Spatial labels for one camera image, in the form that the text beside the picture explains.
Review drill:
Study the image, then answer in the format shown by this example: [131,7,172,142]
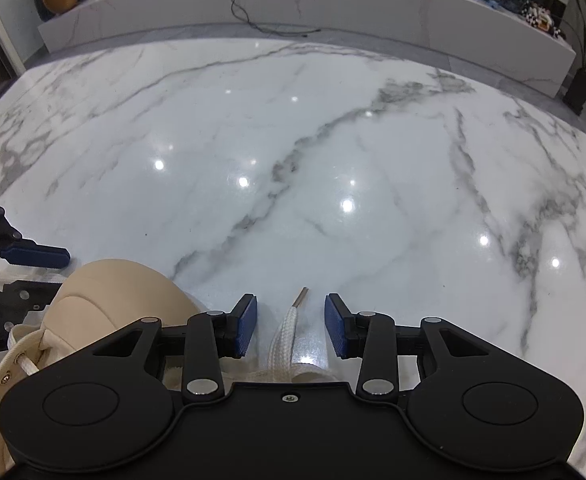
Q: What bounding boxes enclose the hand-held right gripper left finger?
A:
[92,294,259,402]

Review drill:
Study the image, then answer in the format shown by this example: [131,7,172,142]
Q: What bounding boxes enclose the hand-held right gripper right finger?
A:
[324,292,489,402]

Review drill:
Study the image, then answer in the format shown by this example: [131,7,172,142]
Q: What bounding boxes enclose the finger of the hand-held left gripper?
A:
[0,199,72,269]
[0,281,64,329]

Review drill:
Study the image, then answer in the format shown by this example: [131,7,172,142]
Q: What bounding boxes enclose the white shoelace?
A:
[0,255,339,387]

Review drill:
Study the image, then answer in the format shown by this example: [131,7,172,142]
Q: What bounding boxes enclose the beige canvas shoe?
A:
[0,252,424,480]

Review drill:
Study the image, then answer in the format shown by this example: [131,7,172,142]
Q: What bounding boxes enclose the white marble tv cabinet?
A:
[38,0,577,99]

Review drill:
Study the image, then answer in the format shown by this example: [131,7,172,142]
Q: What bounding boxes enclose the black white toy blocks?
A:
[520,2,567,39]

